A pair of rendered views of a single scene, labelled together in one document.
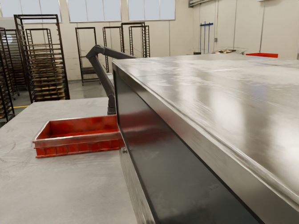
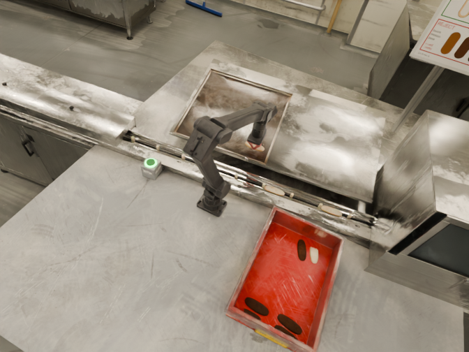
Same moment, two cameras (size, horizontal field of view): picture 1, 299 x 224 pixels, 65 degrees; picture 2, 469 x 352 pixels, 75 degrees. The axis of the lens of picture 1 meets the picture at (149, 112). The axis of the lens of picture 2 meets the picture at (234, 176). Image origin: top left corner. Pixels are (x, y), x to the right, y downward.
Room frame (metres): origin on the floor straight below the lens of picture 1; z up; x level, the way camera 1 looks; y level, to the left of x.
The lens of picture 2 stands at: (1.31, 0.93, 2.01)
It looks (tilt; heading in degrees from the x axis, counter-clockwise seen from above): 51 degrees down; 295
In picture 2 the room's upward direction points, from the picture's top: 11 degrees clockwise
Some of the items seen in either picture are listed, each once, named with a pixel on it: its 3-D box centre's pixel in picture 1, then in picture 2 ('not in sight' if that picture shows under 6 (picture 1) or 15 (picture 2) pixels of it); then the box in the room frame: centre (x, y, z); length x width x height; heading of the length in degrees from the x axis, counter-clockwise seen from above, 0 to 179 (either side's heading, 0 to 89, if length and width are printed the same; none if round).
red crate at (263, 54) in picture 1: (260, 57); not in sight; (4.79, -2.29, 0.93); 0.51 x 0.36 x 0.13; 18
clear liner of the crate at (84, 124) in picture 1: (84, 133); (289, 274); (1.26, 0.38, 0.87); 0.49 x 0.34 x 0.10; 99
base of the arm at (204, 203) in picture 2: (112, 111); (212, 200); (1.70, 0.28, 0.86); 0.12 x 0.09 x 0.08; 8
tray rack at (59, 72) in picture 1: (47, 73); not in sight; (3.94, 1.67, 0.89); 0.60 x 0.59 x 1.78; 108
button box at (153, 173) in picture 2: not in sight; (152, 170); (2.03, 0.31, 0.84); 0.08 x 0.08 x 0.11; 14
